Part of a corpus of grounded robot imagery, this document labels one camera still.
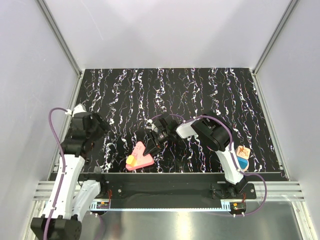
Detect aluminium frame post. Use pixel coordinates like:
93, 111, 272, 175
35, 0, 82, 78
252, 0, 300, 75

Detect yellow plug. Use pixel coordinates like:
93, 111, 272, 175
126, 155, 137, 168

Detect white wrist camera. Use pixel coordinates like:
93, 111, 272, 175
145, 119, 157, 131
65, 103, 87, 117

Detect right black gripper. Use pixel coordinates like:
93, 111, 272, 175
144, 128, 171, 159

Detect purple cable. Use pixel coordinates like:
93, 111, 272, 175
47, 107, 106, 240
149, 113, 268, 217

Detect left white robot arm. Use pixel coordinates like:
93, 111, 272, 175
30, 111, 108, 240

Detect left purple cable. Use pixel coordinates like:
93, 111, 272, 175
47, 107, 106, 240

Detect right aluminium frame post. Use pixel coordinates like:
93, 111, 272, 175
252, 0, 300, 75

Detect pink triangular power socket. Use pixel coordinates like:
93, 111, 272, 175
125, 141, 155, 171

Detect blue plug adapter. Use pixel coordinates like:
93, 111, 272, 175
237, 157, 249, 172

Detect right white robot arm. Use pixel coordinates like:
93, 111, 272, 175
143, 110, 248, 199

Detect grey slotted cable duct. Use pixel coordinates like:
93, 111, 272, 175
89, 201, 110, 211

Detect pink round power strip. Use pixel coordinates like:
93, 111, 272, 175
239, 162, 250, 172

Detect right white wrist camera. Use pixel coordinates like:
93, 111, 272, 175
145, 119, 157, 131

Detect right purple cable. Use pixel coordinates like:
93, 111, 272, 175
149, 113, 268, 217

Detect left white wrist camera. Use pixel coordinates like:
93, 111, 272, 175
65, 103, 87, 117

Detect left aluminium frame post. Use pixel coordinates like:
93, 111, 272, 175
35, 0, 82, 78

